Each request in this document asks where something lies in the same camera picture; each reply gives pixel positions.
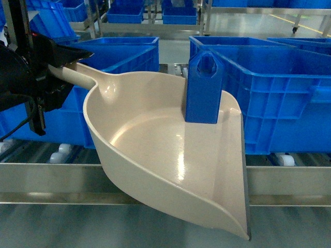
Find blue bin left front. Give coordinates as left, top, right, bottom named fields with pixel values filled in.
left=1, top=37, right=159, bottom=148

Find stainless steel shelf rack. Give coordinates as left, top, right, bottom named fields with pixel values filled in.
left=49, top=64, right=330, bottom=209

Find blue bin tilted left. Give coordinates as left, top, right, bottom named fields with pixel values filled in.
left=26, top=1, right=80, bottom=44

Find blue bin far centre right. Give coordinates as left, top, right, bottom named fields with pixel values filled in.
left=161, top=1, right=197, bottom=25

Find blue plastic part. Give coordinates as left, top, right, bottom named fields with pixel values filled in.
left=185, top=51, right=224, bottom=124

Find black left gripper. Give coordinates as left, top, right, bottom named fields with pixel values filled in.
left=27, top=33, right=94, bottom=111

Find blue bin right front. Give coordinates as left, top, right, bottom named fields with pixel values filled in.
left=189, top=36, right=330, bottom=154

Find beige plastic dustpan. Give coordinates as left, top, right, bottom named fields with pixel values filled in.
left=49, top=63, right=251, bottom=240

